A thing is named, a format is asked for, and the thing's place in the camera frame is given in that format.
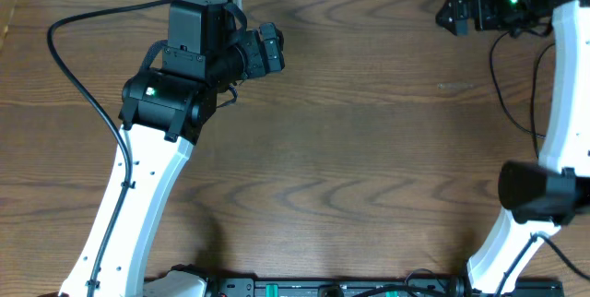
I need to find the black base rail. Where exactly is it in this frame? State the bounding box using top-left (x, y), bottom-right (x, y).
top-left (142, 277), bottom-right (566, 297)

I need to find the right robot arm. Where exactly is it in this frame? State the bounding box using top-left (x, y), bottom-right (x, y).
top-left (435, 0), bottom-right (589, 296)

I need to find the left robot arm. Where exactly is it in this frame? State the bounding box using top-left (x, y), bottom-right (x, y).
top-left (59, 0), bottom-right (285, 297)

